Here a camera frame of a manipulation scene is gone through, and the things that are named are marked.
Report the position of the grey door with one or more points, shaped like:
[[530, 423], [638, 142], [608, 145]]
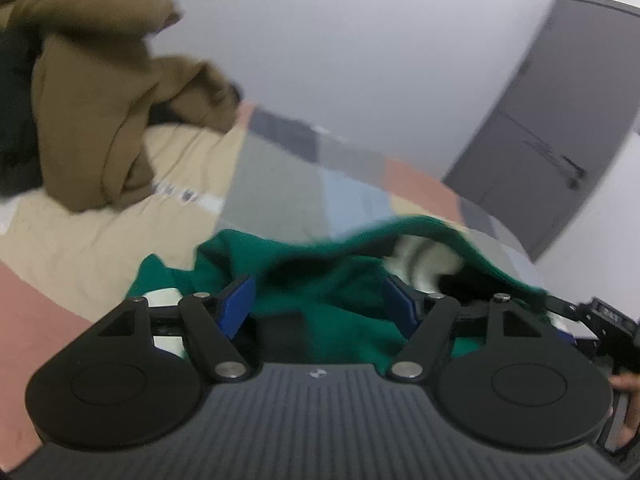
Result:
[[550, 110]]

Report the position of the green zip hoodie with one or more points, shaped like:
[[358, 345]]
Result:
[[325, 300]]

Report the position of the brown garment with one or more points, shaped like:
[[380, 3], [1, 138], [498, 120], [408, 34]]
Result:
[[100, 110]]

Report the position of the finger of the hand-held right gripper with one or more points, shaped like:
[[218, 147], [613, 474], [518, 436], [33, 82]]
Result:
[[565, 307]]

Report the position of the person's right hand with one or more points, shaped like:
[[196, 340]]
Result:
[[627, 400]]

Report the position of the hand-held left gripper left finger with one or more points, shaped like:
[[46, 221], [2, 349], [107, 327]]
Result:
[[237, 305]]

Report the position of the patchwork bed quilt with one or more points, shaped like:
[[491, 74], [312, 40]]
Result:
[[275, 185]]

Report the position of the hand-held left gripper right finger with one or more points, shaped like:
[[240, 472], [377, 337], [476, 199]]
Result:
[[400, 305]]

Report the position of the black padded jacket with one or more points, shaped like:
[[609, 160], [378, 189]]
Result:
[[17, 110]]

